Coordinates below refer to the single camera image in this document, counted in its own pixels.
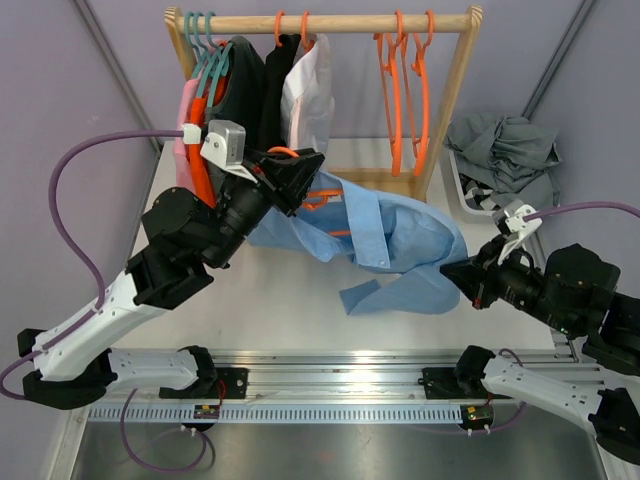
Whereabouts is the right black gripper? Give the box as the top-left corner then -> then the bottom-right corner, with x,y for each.
440,232 -> 578,334

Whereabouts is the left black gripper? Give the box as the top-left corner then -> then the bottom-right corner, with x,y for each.
201,145 -> 325,268

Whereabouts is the orange hanger of blue shirt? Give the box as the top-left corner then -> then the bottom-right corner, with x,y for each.
260,167 -> 351,249

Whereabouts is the light blue shirt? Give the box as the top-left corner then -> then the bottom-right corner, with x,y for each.
249,171 -> 468,315

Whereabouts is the grey shirt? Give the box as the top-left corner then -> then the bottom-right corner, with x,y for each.
444,113 -> 561,210

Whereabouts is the orange hanger of grey shirt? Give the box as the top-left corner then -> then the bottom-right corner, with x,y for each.
373,10 -> 410,177

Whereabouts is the orange hanger of plaid shirt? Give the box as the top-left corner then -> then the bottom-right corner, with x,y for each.
411,9 -> 435,177

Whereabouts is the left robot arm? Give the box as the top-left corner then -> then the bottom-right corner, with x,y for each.
18,145 -> 325,410

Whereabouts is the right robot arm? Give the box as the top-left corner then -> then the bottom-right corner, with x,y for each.
440,236 -> 639,464

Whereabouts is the dark grey t-shirt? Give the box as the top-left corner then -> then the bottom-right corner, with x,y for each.
205,35 -> 265,150

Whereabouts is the orange shirt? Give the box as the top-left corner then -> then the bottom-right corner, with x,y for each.
188,97 -> 216,207

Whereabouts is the pink shirt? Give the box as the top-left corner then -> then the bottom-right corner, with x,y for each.
173,77 -> 200,193

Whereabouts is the orange hanger of white shirt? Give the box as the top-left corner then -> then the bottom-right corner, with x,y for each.
300,10 -> 315,53

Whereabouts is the teal hanger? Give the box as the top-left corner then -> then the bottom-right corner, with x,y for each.
184,11 -> 210,79
198,12 -> 233,108
192,10 -> 226,96

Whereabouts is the orange hanger of black shirt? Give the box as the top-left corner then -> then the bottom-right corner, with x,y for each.
274,10 -> 286,48

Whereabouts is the white plastic basket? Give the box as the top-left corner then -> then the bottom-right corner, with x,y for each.
444,150 -> 492,224

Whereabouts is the wooden clothes rack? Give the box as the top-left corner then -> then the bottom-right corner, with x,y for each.
164,5 -> 483,200

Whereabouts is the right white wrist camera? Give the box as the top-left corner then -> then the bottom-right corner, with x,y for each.
492,200 -> 542,265

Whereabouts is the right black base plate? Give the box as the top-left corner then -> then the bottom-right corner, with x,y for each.
418,367 -> 493,400

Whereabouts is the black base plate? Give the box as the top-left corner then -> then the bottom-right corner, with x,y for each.
159,367 -> 249,400
418,367 -> 493,400

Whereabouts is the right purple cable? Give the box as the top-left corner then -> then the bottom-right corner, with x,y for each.
524,201 -> 640,221

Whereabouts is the purple cable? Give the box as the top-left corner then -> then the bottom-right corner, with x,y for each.
524,201 -> 640,221
0,128 -> 187,473

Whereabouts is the aluminium rail frame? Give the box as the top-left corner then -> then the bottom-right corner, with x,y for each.
66,319 -> 612,405

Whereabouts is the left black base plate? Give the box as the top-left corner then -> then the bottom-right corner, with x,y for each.
159,367 -> 249,400

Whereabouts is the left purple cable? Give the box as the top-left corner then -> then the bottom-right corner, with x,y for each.
0,128 -> 187,473

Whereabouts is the white slotted cable duct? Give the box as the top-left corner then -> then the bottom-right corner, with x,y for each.
88,402 -> 462,424

